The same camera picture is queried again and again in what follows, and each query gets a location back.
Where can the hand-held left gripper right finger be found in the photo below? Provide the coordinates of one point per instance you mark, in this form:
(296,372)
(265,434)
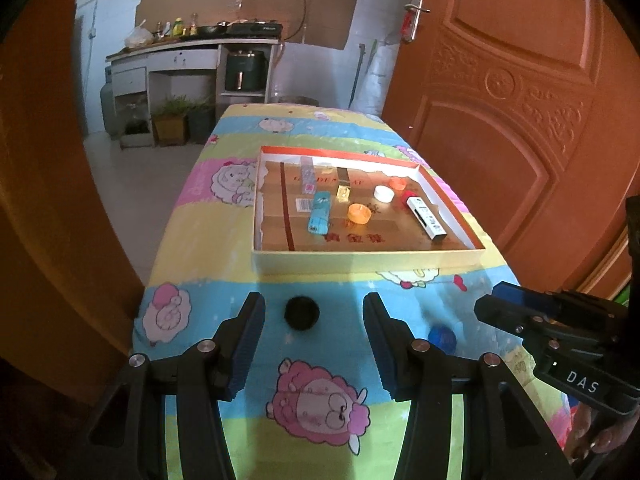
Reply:
(387,355)

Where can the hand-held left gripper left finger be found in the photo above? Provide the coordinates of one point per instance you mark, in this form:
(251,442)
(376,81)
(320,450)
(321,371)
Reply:
(245,350)

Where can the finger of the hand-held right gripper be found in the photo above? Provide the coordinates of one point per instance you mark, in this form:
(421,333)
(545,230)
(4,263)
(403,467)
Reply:
(530,297)
(530,325)

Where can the black bottle cap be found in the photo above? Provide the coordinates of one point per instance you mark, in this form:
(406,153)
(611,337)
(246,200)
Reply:
(301,313)

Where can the orange rimmed cardboard box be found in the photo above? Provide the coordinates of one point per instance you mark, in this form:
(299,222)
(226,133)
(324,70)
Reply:
(390,237)

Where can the red bottle cap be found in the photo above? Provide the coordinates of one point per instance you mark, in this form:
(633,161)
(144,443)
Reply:
(410,195)

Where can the gold rectangular box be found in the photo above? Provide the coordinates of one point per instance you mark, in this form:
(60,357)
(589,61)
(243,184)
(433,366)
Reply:
(344,185)

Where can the person's right hand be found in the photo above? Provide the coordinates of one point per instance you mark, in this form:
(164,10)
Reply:
(600,435)

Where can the blue bottle cap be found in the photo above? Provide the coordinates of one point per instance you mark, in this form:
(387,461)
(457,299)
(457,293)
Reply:
(442,337)

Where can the white black rectangular case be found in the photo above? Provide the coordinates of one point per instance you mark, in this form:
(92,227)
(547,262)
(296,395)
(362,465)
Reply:
(427,219)

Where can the large orange bottle cap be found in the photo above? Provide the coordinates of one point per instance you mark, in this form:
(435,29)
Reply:
(359,213)

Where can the light blue tube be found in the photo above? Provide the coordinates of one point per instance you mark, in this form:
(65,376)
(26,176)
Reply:
(318,214)

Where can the white bottle cap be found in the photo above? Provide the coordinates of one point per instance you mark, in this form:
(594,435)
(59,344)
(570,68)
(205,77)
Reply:
(384,194)

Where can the small orange bottle cap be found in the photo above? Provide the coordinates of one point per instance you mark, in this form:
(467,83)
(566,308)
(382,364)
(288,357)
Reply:
(398,183)

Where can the clear plastic tube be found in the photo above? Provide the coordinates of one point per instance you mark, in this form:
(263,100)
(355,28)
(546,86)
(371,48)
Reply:
(306,175)

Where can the carved wooden door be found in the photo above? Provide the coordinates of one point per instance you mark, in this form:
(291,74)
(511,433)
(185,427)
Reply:
(500,110)

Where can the dark planter with green plant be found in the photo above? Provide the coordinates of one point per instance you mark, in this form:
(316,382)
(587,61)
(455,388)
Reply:
(201,127)

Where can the cartoon printed tablecloth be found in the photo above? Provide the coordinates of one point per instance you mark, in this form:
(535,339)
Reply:
(310,125)

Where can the brown planter with green plant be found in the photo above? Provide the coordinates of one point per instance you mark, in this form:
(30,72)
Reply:
(170,127)

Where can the brown wooden panel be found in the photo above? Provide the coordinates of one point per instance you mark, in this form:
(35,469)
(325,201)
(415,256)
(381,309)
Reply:
(50,210)

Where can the white sack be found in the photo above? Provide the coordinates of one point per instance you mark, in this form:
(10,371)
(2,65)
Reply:
(382,80)

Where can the grey gas cylinder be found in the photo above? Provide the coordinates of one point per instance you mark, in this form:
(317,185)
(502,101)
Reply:
(110,110)

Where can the dark air fryer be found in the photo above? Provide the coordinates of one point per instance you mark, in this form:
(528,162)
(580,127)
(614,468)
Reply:
(246,71)

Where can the white kitchen counter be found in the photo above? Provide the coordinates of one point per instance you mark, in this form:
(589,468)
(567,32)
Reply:
(170,57)

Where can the black wok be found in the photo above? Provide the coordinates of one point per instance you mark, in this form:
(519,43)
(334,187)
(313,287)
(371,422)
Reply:
(210,31)

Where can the black gas stove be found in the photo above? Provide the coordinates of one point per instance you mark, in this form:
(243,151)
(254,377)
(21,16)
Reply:
(255,29)

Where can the yellow bottle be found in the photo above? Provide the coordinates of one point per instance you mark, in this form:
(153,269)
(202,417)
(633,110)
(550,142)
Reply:
(178,28)

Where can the tall glass oil bottle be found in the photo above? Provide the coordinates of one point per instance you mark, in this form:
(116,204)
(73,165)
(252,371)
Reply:
(193,25)

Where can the white plastic bag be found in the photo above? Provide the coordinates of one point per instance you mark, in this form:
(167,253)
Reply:
(138,38)

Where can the cardboard sheets on wall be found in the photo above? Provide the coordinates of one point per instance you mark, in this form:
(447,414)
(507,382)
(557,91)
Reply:
(260,5)

